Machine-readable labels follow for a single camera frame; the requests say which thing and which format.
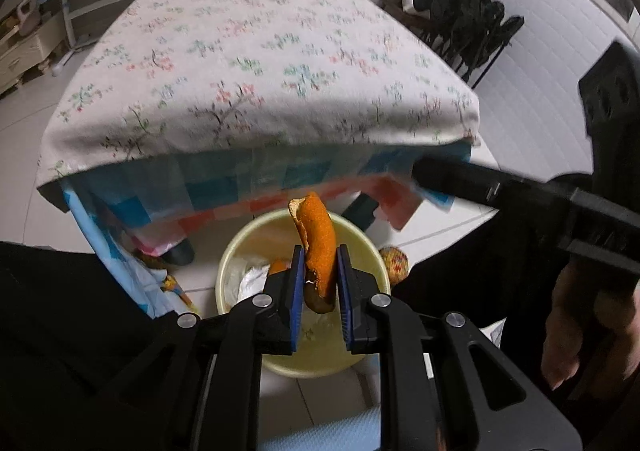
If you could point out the pale plastic bag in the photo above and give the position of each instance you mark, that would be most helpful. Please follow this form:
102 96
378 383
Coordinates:
232 276

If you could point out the yellow plastic bin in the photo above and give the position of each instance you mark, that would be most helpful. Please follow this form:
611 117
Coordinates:
320 363

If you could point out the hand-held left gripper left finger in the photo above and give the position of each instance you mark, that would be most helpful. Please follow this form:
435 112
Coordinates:
297 301

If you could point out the person's right hand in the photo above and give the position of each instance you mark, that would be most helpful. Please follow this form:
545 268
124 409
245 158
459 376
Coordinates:
590 331

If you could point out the floral tablecloth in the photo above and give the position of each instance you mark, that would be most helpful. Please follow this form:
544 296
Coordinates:
250 81

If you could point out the dark table leg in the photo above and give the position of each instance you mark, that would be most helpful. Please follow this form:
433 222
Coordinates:
362 211

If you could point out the white TV cabinet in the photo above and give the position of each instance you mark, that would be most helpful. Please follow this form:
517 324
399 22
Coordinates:
25 56

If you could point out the small orange peel piece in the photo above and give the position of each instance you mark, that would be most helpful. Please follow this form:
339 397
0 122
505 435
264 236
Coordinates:
277 266

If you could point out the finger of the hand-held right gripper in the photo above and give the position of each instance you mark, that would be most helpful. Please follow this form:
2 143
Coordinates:
490 186

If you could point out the yellow patterned ball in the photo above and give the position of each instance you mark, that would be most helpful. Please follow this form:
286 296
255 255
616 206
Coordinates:
395 265

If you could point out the long orange peel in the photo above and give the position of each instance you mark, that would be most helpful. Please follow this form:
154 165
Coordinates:
317 241

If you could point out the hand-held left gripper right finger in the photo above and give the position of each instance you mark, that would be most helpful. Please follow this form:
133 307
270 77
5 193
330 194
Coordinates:
346 301

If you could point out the person's right trouser leg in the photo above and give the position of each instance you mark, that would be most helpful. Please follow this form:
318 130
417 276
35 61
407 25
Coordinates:
475 251

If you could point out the white paper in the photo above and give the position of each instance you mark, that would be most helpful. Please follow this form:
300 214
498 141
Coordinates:
252 281

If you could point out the pink kettlebell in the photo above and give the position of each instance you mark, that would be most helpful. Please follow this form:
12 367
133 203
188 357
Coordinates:
27 18

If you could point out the black clothes on chair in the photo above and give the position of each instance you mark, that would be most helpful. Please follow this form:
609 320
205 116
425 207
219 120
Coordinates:
465 16

